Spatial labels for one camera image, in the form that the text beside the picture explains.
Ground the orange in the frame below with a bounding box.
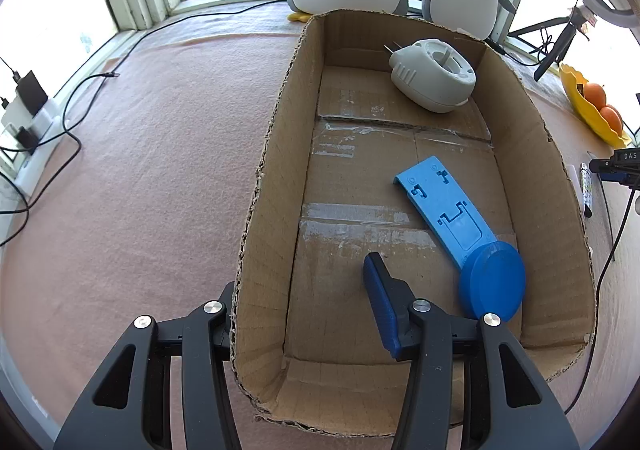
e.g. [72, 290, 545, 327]
[599, 105, 625, 137]
[582, 82, 607, 108]

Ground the white power strip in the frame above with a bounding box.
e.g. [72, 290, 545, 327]
[0, 98, 66, 193]

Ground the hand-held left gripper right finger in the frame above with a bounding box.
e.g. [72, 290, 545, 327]
[363, 251, 581, 450]

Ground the white plug-in device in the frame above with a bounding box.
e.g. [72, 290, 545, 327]
[384, 38, 477, 113]

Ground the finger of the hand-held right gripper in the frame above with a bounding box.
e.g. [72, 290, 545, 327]
[588, 157, 640, 190]

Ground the pink blanket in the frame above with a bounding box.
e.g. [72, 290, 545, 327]
[0, 5, 640, 450]

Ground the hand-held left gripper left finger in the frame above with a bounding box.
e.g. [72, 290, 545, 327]
[52, 281, 243, 450]

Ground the black charger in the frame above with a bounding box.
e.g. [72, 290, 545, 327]
[14, 70, 49, 115]

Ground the yellow fruit bowl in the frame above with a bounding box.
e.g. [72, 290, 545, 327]
[559, 63, 632, 148]

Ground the black tripod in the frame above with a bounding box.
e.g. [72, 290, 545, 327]
[507, 5, 598, 82]

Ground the patterned tube with grey cap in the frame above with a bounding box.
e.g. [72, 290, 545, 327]
[579, 161, 595, 219]

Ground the black cable with loose plug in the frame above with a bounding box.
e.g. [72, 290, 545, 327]
[0, 72, 119, 247]

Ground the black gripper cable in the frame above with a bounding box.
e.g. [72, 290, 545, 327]
[565, 190, 636, 416]

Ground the blue round lid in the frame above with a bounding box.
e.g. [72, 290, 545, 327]
[458, 241, 527, 322]

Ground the blue phone stand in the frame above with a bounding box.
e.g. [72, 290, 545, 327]
[393, 156, 497, 281]

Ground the cardboard box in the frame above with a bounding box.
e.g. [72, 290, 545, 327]
[230, 8, 598, 436]

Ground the small black plug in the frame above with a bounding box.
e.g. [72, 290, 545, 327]
[12, 126, 38, 151]

